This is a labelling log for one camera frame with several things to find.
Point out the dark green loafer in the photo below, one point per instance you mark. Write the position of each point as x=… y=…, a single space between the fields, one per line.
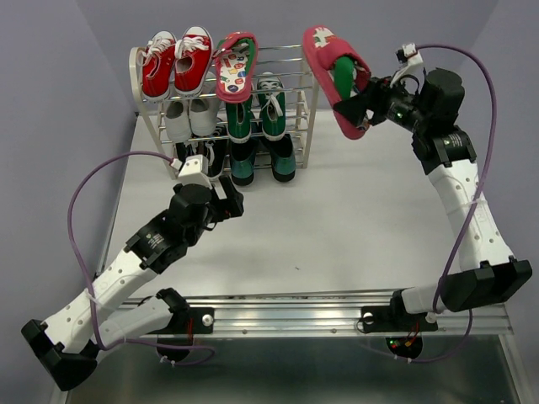
x=283 y=158
x=242 y=159

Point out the aluminium mounting rail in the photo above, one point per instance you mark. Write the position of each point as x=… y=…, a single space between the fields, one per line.
x=295 y=313

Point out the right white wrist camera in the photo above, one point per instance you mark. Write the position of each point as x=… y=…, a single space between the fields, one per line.
x=409 y=58

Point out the left white leather sneaker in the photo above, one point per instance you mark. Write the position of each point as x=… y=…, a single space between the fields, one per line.
x=177 y=123

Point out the right red canvas sneaker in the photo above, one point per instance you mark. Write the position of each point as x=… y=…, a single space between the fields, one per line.
x=192 y=59

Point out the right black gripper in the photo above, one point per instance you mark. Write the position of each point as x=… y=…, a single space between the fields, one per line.
x=381 y=93

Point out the green canvas sneaker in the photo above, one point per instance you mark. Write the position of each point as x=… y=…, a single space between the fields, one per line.
x=272 y=101
x=239 y=118

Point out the black canvas sneaker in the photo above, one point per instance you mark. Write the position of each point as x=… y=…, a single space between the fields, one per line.
x=215 y=150
x=185 y=150

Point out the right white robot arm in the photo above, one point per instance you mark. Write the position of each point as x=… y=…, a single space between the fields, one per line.
x=489 y=271

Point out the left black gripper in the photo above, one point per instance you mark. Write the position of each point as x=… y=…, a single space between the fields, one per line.
x=232 y=206

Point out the pink flip flop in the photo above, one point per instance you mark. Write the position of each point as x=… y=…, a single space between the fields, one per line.
x=337 y=67
x=234 y=59

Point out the left black canvas sneaker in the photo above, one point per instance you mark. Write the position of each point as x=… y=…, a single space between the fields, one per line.
x=185 y=150

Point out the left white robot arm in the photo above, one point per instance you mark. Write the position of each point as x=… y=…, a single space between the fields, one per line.
x=68 y=343

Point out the red canvas sneaker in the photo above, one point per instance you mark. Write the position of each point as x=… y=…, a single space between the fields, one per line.
x=192 y=59
x=156 y=62

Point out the right white leather sneaker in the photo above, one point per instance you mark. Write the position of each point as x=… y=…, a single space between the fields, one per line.
x=203 y=106

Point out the right black canvas sneaker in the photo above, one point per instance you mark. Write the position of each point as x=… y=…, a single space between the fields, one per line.
x=215 y=150

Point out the white leather sneaker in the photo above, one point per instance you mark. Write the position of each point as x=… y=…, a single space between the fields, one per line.
x=203 y=106
x=177 y=123

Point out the cream metal shoe shelf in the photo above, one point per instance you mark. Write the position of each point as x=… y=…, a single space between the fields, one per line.
x=287 y=62

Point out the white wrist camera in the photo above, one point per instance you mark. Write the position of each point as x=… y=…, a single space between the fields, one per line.
x=192 y=171
x=409 y=58

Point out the left red canvas sneaker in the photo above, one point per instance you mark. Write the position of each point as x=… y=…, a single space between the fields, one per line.
x=156 y=62

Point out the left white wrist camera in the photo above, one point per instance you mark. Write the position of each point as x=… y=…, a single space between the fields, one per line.
x=192 y=171

